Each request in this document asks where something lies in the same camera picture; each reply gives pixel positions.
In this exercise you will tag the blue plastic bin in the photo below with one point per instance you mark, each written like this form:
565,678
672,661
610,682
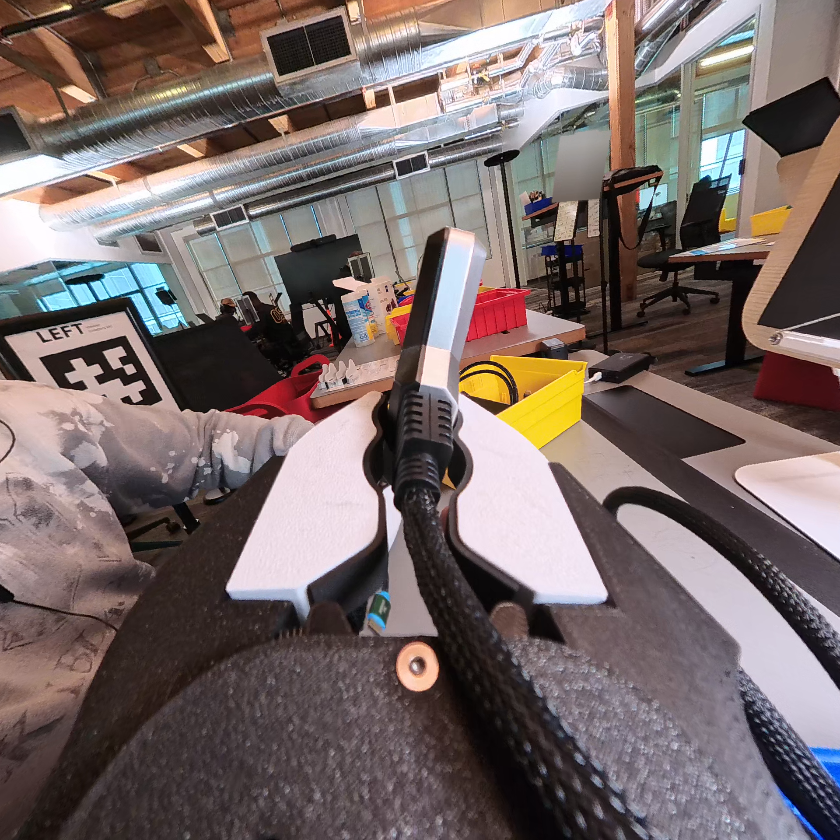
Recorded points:
817,781

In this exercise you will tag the framed black-and-white tag sign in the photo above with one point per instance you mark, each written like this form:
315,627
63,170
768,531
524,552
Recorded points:
92,358

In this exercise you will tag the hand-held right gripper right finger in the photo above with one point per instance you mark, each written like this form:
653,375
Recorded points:
525,525

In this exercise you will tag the black television screen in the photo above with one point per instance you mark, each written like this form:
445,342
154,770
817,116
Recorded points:
315,269

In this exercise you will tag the person's grey patterned clothing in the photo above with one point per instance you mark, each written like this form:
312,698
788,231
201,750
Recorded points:
52,558

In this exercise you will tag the wooden post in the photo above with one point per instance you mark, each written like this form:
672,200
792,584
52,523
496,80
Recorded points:
621,131

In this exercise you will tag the black cart with blue bins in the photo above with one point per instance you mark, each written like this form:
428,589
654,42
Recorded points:
564,282

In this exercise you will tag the black floor lamp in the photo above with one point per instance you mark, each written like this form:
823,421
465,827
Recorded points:
508,216

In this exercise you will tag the white ceiling vent grille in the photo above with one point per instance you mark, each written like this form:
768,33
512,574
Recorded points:
308,43

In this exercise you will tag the black office chair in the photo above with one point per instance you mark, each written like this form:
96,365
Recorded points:
699,223

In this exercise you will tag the black power bank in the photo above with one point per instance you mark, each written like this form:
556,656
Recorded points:
620,367

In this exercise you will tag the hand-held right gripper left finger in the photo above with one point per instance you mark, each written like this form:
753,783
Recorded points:
308,512

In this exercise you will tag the white desk stand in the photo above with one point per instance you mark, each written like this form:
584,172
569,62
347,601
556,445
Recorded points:
800,499

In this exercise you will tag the wooden board black panel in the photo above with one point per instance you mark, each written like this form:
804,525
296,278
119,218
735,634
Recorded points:
807,275

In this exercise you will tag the small yellow bin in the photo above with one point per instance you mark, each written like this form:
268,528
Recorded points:
769,223

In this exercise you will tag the red bag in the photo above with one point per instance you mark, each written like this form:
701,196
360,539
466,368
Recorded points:
282,400

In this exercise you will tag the wooden board with white bottles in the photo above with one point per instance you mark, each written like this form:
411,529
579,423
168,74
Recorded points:
358,387

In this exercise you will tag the slim silver air duct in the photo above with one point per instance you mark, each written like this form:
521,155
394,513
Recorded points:
262,167

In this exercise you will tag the wooden desk black legs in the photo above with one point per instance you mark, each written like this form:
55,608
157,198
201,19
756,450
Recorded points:
722,253

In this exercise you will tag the silver black hdmi hub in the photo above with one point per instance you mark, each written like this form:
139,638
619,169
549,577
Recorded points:
453,295

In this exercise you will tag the red plastic bin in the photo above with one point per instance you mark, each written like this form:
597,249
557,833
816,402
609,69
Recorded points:
499,315

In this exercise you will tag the yellow plastic bin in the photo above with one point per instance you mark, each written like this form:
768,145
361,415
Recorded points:
551,400

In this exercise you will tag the small black labelled device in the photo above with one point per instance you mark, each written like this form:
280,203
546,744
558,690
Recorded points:
554,349

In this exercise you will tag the black table mat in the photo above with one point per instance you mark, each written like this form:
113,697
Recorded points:
656,420

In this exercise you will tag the white wipes canister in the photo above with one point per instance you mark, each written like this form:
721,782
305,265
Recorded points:
359,321

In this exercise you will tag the red box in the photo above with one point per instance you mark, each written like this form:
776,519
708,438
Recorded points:
794,384

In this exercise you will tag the person's left forearm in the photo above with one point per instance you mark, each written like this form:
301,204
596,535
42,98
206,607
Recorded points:
197,446

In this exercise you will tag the large silver air duct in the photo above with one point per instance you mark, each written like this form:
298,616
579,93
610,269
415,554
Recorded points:
164,111

